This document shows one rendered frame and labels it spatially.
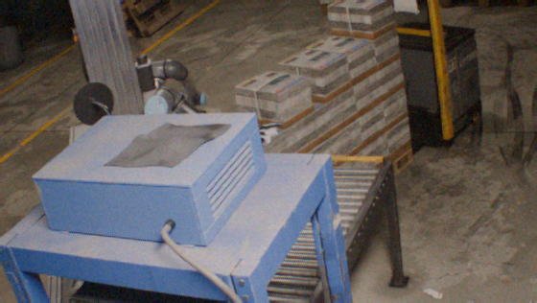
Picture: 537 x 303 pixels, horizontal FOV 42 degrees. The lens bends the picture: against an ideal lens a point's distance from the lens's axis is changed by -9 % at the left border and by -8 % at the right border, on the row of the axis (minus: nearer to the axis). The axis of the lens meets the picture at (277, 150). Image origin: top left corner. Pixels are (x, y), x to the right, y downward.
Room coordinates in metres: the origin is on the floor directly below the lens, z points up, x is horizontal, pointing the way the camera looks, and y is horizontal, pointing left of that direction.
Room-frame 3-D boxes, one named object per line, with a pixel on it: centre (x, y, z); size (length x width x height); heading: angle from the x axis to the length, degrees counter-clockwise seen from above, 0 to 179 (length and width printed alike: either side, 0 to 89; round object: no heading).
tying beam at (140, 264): (2.09, 0.41, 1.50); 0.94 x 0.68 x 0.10; 64
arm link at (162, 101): (3.34, 0.52, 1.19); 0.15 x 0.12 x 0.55; 164
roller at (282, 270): (2.71, 0.10, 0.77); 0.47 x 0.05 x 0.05; 64
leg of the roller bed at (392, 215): (3.47, -0.55, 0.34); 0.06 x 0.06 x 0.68; 64
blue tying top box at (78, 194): (2.09, 0.41, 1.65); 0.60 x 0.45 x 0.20; 64
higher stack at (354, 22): (4.97, -0.76, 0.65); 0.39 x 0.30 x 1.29; 43
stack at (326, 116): (4.48, -0.23, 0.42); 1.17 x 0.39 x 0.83; 133
